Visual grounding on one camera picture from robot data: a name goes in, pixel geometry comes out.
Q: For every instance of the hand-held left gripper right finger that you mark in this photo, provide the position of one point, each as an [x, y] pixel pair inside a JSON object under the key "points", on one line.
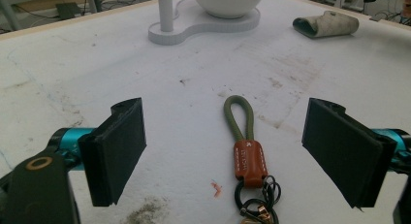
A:
{"points": [[349, 153]]}

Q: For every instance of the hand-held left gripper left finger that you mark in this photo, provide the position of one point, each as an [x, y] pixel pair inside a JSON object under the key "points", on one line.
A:
{"points": [[113, 153]]}

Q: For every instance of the dirty white glasses case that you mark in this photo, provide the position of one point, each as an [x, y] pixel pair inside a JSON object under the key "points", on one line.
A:
{"points": [[326, 23]]}

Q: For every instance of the dark flat box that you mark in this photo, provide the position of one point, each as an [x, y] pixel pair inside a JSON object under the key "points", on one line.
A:
{"points": [[68, 10]]}

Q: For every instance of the white stand base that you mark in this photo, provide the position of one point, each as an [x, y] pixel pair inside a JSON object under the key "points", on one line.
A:
{"points": [[200, 23]]}

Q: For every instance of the white round bowl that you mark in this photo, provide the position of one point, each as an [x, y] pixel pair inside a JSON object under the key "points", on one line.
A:
{"points": [[227, 2]]}

